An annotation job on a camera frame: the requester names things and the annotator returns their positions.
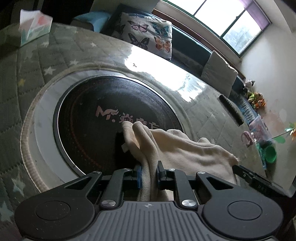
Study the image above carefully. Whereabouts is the cream beige garment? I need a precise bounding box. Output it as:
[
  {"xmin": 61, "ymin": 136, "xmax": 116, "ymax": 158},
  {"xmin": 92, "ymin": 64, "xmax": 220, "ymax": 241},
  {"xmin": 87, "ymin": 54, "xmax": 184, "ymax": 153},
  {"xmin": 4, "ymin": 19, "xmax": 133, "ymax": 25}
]
[{"xmin": 121, "ymin": 121, "xmax": 240, "ymax": 202}]

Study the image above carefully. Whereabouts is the green plastic bucket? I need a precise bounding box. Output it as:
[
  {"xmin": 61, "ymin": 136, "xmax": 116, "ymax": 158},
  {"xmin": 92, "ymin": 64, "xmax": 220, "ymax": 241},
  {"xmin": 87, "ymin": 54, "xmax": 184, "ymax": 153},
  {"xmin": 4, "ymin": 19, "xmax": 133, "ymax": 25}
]
[{"xmin": 259, "ymin": 146, "xmax": 277, "ymax": 164}]

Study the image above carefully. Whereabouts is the clear plastic storage box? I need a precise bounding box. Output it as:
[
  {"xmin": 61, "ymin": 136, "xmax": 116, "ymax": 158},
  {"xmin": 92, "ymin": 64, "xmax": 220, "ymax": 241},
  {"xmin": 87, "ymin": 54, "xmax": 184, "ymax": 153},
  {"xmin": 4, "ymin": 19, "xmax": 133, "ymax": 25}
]
[{"xmin": 249, "ymin": 115, "xmax": 272, "ymax": 142}]

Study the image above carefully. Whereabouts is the colourful paper pinwheel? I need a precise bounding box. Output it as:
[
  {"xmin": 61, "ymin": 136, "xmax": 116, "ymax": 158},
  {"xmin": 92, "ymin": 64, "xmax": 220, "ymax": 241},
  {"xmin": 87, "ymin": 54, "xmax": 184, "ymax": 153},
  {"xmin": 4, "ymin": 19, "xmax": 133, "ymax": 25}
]
[{"xmin": 271, "ymin": 123, "xmax": 296, "ymax": 144}]

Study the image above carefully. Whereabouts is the black remote control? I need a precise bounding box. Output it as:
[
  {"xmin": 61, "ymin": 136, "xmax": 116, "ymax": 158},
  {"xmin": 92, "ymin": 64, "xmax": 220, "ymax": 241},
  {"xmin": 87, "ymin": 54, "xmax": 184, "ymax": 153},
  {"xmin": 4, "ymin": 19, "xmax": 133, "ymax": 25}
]
[{"xmin": 219, "ymin": 94, "xmax": 244, "ymax": 126}]

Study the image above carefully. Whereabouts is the orange tiger plush toy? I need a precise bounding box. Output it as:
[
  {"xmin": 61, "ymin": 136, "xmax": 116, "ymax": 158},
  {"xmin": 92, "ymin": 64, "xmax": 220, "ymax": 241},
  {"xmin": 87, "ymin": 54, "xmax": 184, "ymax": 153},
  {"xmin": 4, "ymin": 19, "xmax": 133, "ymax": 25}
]
[{"xmin": 253, "ymin": 99, "xmax": 266, "ymax": 110}]

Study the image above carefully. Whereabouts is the yellow green plush toy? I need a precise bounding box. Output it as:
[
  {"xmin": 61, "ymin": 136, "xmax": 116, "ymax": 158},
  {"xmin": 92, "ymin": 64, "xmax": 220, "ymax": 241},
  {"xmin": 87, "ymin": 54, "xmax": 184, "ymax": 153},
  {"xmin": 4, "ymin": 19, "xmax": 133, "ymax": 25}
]
[{"xmin": 248, "ymin": 92, "xmax": 263, "ymax": 103}]

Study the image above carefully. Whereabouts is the round black induction cooktop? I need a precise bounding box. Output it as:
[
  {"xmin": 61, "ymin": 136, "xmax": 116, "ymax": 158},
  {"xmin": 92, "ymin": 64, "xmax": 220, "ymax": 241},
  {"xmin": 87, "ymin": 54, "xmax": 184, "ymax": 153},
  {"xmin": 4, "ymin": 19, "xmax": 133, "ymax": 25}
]
[{"xmin": 53, "ymin": 76, "xmax": 182, "ymax": 176}]

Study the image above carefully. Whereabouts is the black white plush toy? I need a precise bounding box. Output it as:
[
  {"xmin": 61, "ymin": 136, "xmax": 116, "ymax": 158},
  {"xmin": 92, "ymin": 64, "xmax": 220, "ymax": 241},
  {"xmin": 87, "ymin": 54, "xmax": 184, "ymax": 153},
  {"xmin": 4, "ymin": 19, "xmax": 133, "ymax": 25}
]
[{"xmin": 244, "ymin": 80, "xmax": 255, "ymax": 90}]

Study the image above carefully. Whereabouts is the grey plain pillow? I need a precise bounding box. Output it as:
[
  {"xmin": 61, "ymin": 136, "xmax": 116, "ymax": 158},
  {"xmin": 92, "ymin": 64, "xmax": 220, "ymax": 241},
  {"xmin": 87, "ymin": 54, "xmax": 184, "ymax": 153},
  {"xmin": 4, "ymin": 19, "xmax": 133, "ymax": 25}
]
[{"xmin": 201, "ymin": 51, "xmax": 238, "ymax": 97}]

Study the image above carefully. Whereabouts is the blue sectional sofa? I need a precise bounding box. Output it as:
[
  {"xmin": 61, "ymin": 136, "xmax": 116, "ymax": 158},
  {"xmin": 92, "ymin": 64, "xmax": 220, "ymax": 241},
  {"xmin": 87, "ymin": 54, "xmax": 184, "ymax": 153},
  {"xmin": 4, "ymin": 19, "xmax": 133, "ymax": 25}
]
[{"xmin": 71, "ymin": 4, "xmax": 258, "ymax": 123}]

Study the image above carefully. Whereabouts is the butterfly print pillow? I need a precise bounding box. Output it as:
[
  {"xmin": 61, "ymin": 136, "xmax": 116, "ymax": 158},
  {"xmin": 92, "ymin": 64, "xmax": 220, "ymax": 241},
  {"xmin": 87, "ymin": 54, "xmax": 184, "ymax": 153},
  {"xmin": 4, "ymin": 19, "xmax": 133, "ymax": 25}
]
[{"xmin": 111, "ymin": 13, "xmax": 173, "ymax": 60}]

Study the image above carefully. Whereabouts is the grey quilted star table cover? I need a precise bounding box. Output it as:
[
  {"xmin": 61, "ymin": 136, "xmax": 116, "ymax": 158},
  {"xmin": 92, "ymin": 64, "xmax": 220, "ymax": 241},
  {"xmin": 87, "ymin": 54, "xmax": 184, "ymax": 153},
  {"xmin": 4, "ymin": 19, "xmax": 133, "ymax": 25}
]
[{"xmin": 1, "ymin": 23, "xmax": 264, "ymax": 240}]

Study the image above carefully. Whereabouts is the green framed window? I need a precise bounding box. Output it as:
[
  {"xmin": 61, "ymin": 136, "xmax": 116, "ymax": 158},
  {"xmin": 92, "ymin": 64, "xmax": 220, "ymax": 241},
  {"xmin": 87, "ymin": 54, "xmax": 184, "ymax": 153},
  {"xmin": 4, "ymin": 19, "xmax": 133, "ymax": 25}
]
[{"xmin": 167, "ymin": 0, "xmax": 271, "ymax": 56}]

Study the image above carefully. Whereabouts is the tissue box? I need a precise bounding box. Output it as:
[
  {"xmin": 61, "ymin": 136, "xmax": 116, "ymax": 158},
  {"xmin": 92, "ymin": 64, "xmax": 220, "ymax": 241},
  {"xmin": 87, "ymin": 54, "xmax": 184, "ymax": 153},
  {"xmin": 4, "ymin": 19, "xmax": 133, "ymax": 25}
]
[{"xmin": 18, "ymin": 9, "xmax": 53, "ymax": 46}]

